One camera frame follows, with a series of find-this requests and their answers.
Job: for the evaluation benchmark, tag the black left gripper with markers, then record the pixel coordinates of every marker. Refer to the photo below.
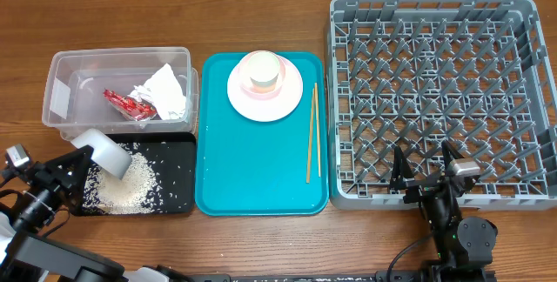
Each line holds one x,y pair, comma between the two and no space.
52,175

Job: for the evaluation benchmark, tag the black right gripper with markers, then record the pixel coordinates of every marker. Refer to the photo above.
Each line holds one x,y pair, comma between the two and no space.
419,188

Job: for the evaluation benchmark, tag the grey bowl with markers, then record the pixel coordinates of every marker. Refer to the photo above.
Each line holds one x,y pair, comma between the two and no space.
106,153

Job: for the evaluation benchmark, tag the white rice pile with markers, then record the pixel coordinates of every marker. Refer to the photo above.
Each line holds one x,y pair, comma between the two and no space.
130,186

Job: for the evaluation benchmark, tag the red snack wrapper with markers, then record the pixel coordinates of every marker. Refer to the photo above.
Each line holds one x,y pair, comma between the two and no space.
129,107

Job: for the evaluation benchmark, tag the white napkin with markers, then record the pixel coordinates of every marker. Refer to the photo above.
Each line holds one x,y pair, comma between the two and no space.
163,91

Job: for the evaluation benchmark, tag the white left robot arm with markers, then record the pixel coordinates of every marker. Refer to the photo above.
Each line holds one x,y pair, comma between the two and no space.
30,255

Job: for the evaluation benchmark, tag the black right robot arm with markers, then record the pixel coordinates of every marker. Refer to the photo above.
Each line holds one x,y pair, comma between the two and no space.
464,245

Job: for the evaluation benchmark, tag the grey dishwasher rack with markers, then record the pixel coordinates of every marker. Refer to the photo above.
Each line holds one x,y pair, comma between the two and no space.
415,74

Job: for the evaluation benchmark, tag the black tray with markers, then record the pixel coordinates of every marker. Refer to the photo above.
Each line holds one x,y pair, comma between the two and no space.
174,186

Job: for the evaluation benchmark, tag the clear plastic bin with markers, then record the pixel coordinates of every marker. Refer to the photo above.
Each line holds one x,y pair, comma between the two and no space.
74,98

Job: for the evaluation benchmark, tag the left wooden chopstick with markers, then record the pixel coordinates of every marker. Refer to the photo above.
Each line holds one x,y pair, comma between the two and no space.
310,139

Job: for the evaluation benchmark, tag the wooden chopstick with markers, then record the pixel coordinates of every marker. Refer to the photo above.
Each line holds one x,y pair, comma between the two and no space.
316,107
310,139

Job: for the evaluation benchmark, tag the right wooden chopstick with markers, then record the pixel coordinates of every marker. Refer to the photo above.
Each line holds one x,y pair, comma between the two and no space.
316,107

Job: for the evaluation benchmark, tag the pink plate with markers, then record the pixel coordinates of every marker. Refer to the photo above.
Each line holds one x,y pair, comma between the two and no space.
269,106

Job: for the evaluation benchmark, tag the teal plastic tray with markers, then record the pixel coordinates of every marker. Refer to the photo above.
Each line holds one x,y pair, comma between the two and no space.
250,168

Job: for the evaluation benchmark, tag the pale green cup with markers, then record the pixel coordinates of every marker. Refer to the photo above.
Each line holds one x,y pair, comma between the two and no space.
259,71

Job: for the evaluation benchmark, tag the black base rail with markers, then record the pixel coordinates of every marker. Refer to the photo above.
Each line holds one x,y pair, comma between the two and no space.
379,276

